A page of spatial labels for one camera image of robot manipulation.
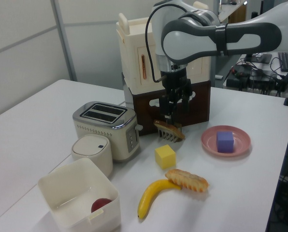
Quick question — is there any red apple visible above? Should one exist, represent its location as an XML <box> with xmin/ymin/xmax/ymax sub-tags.
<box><xmin>90</xmin><ymin>198</ymin><xmax>113</xmax><ymax>213</ymax></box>

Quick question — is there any yellow cube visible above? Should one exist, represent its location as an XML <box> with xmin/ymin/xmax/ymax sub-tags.
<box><xmin>154</xmin><ymin>144</ymin><xmax>176</xmax><ymax>169</ymax></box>

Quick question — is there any small cream lidded bin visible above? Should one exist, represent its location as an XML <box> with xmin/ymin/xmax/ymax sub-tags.
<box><xmin>71</xmin><ymin>134</ymin><xmax>114</xmax><ymax>178</ymax></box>

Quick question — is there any purple cube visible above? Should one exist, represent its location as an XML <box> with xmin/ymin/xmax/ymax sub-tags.
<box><xmin>216</xmin><ymin>131</ymin><xmax>234</xmax><ymax>153</ymax></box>

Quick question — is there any black cable bundle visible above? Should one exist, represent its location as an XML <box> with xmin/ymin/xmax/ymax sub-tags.
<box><xmin>251</xmin><ymin>65</ymin><xmax>288</xmax><ymax>97</ymax></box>

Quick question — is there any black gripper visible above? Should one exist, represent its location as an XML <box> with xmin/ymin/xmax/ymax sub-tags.
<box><xmin>159</xmin><ymin>70</ymin><xmax>192</xmax><ymax>125</ymax></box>

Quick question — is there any metal toast rack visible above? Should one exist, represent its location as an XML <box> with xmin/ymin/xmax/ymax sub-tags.
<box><xmin>157</xmin><ymin>119</ymin><xmax>183</xmax><ymax>144</ymax></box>

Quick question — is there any dark brown drawer box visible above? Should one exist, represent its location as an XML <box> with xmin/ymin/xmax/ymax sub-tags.
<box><xmin>131</xmin><ymin>79</ymin><xmax>212</xmax><ymax>137</ymax></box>

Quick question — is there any white square plastic container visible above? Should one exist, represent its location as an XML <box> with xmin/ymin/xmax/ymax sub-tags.
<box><xmin>37</xmin><ymin>158</ymin><xmax>122</xmax><ymax>230</ymax></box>

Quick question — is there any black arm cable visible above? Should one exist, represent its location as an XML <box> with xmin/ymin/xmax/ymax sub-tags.
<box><xmin>145</xmin><ymin>9</ymin><xmax>164</xmax><ymax>83</ymax></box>

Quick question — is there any black electronics box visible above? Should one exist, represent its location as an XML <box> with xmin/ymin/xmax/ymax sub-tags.
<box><xmin>227</xmin><ymin>64</ymin><xmax>252</xmax><ymax>90</ymax></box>

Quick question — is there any golden pastry bread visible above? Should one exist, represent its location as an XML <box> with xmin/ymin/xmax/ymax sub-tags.
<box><xmin>165</xmin><ymin>168</ymin><xmax>209</xmax><ymax>193</ymax></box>

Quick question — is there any pink plate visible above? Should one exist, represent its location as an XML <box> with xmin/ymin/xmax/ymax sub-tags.
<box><xmin>201</xmin><ymin>125</ymin><xmax>252</xmax><ymax>158</ymax></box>

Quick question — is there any white drawer handle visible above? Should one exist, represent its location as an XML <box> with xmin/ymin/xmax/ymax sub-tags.
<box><xmin>149</xmin><ymin>91</ymin><xmax>196</xmax><ymax>107</ymax></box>

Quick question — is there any cream chrome toaster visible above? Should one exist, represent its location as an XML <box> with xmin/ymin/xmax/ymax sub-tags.
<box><xmin>72</xmin><ymin>101</ymin><xmax>144</xmax><ymax>162</ymax></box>

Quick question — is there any yellow banana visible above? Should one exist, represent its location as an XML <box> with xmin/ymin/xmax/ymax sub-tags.
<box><xmin>137</xmin><ymin>179</ymin><xmax>182</xmax><ymax>219</ymax></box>

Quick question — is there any copper cabinet door handle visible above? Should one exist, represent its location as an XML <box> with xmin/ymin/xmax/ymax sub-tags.
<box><xmin>141</xmin><ymin>54</ymin><xmax>147</xmax><ymax>80</ymax></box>

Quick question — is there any cream plastic toy cabinet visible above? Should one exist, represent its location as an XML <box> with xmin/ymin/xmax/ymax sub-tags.
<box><xmin>116</xmin><ymin>1</ymin><xmax>212</xmax><ymax>95</ymax></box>

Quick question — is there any black monitor stand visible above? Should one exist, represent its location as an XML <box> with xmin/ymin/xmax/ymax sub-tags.
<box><xmin>244</xmin><ymin>11</ymin><xmax>273</xmax><ymax>64</ymax></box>

